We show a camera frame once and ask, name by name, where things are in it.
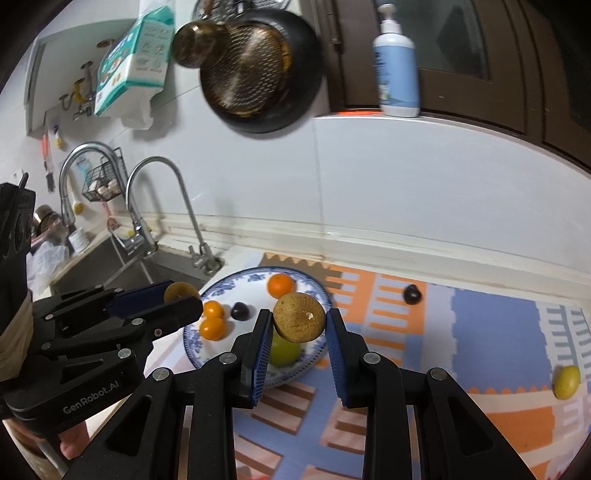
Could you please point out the small yellow-green apple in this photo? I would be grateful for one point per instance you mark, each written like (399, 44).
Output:
(566, 381)

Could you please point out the large green apple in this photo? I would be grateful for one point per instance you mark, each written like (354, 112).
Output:
(286, 353)

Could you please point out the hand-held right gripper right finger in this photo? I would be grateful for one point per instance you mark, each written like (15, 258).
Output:
(339, 364)

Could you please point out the small brass pot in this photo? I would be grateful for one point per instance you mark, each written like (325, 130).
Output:
(198, 44)

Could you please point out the person's left hand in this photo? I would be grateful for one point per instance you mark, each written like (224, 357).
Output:
(71, 443)

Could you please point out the brass wall hooks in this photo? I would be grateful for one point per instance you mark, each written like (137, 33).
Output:
(78, 92)

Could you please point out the white pump soap bottle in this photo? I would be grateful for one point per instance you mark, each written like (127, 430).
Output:
(397, 69)

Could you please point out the dark plum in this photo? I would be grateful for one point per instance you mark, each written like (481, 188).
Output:
(412, 294)
(239, 311)

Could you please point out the small brown kiwi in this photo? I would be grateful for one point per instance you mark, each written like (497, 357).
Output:
(298, 318)

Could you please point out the colourful patterned mat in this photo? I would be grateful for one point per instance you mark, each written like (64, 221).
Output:
(485, 332)

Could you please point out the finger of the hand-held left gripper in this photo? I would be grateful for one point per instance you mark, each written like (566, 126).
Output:
(138, 297)
(171, 314)

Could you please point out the blue patterned white plate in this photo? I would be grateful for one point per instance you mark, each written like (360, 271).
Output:
(249, 288)

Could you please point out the orange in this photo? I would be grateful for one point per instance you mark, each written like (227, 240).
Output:
(280, 285)
(213, 309)
(212, 328)

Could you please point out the dark wooden window frame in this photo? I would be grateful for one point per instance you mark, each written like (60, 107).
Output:
(461, 106)

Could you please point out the slim gooseneck faucet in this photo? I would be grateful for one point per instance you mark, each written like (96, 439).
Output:
(201, 256)

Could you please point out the stainless steel sink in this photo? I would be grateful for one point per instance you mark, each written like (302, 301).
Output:
(138, 272)

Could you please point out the brown longan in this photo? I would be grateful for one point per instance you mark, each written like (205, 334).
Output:
(180, 290)

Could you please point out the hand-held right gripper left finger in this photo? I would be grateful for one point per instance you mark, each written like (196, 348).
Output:
(262, 360)

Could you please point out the large chrome faucet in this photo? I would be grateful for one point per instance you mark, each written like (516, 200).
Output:
(138, 235)

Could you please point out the teal paper towel pack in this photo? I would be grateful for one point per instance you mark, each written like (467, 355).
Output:
(134, 64)

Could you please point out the black frying pan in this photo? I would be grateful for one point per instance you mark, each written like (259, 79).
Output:
(258, 69)

